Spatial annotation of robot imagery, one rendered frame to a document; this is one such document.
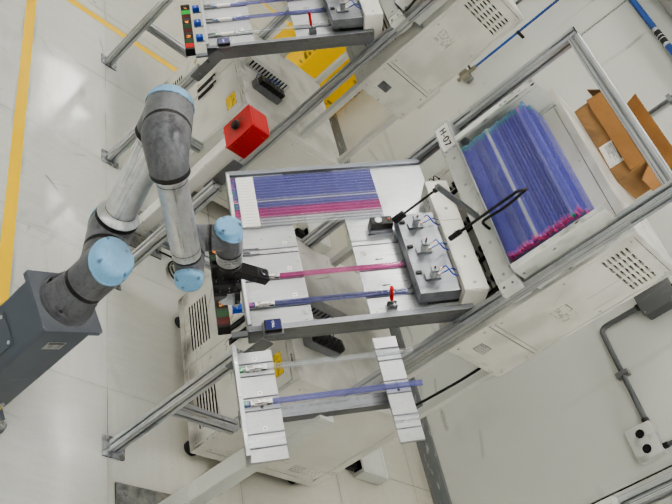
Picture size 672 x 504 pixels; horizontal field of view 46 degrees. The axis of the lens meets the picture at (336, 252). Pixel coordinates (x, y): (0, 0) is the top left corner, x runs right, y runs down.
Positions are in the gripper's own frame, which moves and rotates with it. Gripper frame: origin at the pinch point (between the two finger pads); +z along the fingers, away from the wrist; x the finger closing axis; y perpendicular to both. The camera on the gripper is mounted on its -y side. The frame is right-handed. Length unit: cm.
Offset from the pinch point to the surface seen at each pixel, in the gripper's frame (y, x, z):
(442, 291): -63, 6, -3
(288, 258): -18.6, -18.3, 2.7
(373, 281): -44.2, -5.5, 2.6
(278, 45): -32, -135, 1
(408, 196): -65, -42, 3
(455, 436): -115, -31, 170
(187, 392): 17.2, 13.5, 25.4
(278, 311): -12.3, 2.6, 2.8
